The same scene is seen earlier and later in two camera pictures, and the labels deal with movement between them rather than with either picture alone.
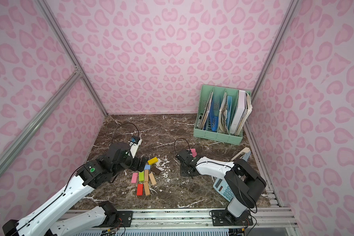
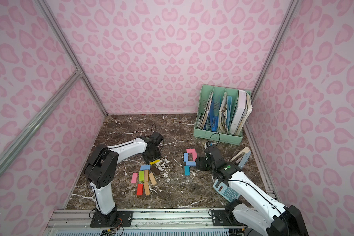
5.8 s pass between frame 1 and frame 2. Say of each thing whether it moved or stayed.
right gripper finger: moved
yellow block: stayed
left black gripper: moved
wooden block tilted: stayed
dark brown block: stayed
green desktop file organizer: stayed
